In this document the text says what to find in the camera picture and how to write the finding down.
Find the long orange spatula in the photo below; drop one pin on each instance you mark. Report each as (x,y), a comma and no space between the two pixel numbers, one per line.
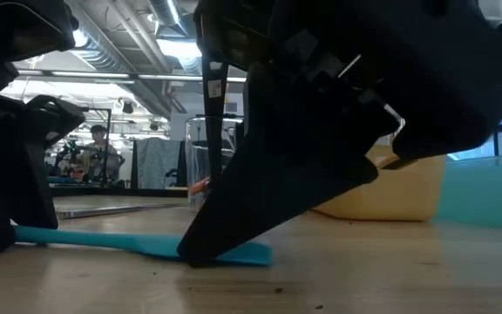
(198,186)

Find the grey cloth cover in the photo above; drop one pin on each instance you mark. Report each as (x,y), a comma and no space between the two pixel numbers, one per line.
(155,161)

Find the teal silicone spatula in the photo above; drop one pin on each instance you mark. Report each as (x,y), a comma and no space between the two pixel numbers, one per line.
(103,240)

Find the black slotted spoon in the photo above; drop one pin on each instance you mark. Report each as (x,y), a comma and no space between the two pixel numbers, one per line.
(215,131)

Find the silver spiral ventilation duct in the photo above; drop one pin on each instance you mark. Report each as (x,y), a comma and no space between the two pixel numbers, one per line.
(103,43)

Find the clear plastic bin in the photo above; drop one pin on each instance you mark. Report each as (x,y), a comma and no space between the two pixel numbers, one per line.
(194,152)

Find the yellow plastic bin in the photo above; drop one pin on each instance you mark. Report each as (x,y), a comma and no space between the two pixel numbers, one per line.
(408,196)

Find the linear ceiling light bar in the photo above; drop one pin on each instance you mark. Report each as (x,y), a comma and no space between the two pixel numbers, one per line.
(103,75)

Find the black aluminium table frame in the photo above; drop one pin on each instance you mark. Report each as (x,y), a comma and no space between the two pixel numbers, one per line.
(103,192)

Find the black rack frame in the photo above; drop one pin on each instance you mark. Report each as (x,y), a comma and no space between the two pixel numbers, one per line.
(108,144)

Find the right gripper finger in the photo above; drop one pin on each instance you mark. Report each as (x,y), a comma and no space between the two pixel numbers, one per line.
(277,196)

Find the person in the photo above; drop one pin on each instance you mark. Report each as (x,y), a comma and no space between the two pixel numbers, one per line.
(103,152)

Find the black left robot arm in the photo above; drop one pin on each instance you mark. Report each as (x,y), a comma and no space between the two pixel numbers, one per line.
(7,26)

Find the teal plastic tray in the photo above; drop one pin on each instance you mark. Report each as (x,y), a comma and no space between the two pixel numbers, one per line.
(490,192)

